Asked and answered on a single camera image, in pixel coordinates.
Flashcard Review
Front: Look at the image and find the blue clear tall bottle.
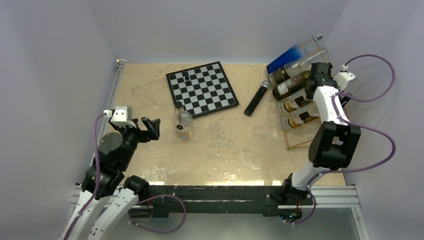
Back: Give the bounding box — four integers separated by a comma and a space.
266, 33, 324, 74

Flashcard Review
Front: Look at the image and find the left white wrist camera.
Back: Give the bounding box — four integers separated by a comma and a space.
103, 105, 137, 128

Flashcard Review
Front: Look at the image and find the aluminium frame rail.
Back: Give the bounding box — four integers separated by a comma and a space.
75, 59, 127, 219

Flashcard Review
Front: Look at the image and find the purple camera cable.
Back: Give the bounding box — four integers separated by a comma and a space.
61, 112, 108, 240
306, 54, 397, 186

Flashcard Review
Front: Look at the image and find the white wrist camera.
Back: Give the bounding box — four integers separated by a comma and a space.
103, 105, 137, 128
333, 64, 358, 92

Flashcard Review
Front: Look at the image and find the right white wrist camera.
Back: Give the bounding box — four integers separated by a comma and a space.
333, 64, 358, 92

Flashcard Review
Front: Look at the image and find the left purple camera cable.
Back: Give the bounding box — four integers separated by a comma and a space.
61, 112, 108, 240

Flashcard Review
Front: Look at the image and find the black white chessboard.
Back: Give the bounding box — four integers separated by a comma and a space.
165, 61, 240, 118

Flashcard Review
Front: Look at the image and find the black glitter tube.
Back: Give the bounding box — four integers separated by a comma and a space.
244, 80, 271, 117

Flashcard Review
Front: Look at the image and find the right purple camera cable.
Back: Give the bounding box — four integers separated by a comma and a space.
306, 54, 397, 186

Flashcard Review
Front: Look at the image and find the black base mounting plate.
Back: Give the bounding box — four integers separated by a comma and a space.
143, 185, 313, 218

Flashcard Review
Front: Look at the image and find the round clear bottle blue seal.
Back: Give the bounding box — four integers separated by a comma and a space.
172, 101, 194, 141

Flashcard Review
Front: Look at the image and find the clear square bottle black cap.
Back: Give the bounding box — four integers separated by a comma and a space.
281, 110, 320, 132

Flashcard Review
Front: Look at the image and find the clear bottle black label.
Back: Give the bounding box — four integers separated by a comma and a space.
264, 47, 328, 87

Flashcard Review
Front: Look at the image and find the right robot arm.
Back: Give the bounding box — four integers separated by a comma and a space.
276, 62, 361, 205

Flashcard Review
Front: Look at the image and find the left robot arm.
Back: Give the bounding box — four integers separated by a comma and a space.
60, 117, 161, 240

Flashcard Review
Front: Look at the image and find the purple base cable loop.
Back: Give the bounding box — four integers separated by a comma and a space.
128, 194, 186, 234

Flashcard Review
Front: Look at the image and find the clear square bottle gold label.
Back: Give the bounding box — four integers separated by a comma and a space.
276, 94, 313, 115

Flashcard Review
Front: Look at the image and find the dark green wine bottle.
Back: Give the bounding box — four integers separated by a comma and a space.
272, 70, 311, 101

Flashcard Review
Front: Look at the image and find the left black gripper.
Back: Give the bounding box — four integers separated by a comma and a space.
114, 116, 160, 169

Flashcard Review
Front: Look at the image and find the gold wire wine rack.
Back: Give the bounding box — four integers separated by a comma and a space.
274, 49, 352, 151

